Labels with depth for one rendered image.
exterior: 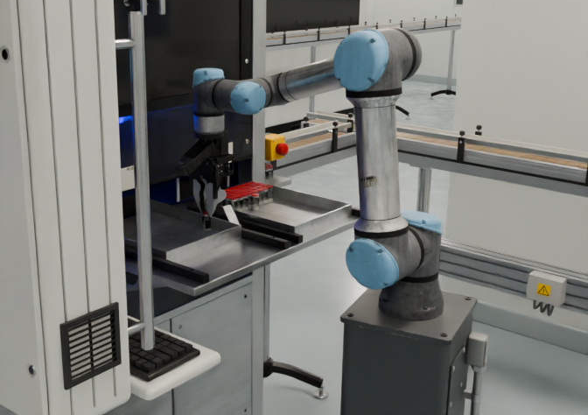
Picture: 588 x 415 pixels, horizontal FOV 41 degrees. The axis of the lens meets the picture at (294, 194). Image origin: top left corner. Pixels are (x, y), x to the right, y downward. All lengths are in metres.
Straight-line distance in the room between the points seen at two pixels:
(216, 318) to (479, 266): 1.04
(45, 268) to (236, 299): 1.30
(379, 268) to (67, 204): 0.68
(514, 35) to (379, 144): 1.86
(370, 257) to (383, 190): 0.14
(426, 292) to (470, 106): 1.81
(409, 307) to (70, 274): 0.82
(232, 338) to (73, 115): 1.43
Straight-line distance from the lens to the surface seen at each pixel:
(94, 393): 1.43
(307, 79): 1.87
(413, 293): 1.82
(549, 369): 3.44
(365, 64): 1.58
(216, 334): 2.49
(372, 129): 1.62
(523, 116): 3.44
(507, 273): 2.95
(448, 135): 2.93
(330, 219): 2.15
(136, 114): 1.35
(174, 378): 1.56
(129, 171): 2.08
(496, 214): 3.57
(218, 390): 2.59
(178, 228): 2.11
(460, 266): 3.02
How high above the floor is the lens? 1.56
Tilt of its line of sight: 16 degrees down
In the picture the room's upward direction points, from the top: 1 degrees clockwise
